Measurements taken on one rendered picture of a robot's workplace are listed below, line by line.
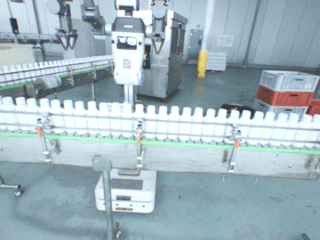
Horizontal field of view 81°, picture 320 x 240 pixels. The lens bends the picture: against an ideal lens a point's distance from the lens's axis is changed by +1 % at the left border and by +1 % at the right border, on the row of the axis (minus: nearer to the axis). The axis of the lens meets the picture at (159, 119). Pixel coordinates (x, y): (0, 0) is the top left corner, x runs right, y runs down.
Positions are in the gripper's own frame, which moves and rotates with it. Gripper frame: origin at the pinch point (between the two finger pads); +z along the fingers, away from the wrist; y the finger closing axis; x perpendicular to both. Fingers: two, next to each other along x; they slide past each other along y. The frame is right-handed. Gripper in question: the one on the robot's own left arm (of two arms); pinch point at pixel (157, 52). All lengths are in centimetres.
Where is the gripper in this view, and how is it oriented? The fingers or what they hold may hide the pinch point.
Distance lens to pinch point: 100.7
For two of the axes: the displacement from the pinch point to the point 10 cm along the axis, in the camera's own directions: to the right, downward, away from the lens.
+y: 0.3, -3.7, 9.3
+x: -10.0, -0.5, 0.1
